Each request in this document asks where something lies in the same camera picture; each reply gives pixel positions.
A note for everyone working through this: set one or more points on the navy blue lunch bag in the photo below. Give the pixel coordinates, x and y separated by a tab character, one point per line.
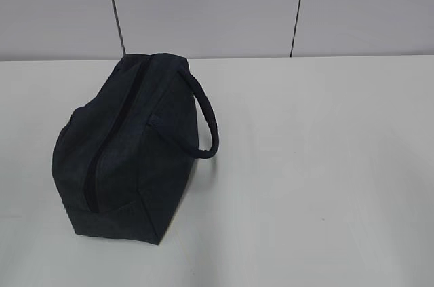
122	162

